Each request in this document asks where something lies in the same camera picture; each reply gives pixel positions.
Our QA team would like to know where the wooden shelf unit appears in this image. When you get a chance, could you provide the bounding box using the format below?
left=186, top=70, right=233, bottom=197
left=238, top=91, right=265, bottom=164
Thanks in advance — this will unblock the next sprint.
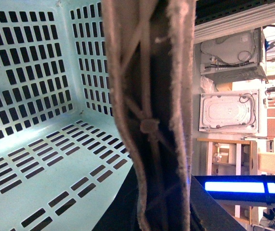
left=197, top=138, right=259, bottom=176

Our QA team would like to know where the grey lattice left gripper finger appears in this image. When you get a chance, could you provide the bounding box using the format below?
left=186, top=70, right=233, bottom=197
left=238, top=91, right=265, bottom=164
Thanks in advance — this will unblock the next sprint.
left=102, top=0, right=196, bottom=231

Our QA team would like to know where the black bar blue light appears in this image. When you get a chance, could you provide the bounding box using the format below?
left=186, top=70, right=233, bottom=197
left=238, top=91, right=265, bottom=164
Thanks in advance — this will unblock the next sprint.
left=195, top=175, right=275, bottom=207

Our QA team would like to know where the lower white washing machine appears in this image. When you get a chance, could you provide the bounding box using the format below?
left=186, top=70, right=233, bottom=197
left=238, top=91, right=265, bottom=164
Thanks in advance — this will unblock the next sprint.
left=198, top=89, right=262, bottom=134

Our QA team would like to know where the light blue plastic basket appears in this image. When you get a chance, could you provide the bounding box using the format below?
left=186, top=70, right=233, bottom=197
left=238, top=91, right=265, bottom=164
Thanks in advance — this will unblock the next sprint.
left=0, top=0, right=132, bottom=231

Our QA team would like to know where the white washing machine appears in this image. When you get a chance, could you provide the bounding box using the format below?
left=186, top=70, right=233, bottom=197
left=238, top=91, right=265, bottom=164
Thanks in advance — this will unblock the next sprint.
left=198, top=89, right=262, bottom=134
left=200, top=27, right=266, bottom=84

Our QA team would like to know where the upper white washing machine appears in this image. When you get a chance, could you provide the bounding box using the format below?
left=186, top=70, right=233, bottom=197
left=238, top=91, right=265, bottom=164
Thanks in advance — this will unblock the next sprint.
left=200, top=27, right=266, bottom=84

